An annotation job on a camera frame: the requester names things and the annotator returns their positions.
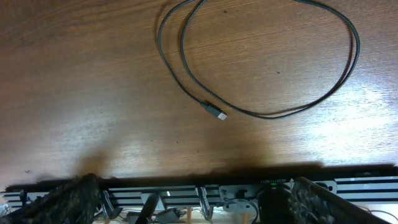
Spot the separated black USB cable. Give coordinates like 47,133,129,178
157,0,361,121

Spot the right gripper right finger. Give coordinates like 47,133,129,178
289,176,392,223

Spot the black motor on rail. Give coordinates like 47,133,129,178
256,183,294,224

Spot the aluminium frame rail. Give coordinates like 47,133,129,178
0,164,398,209

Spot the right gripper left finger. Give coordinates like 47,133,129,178
1,174,100,224

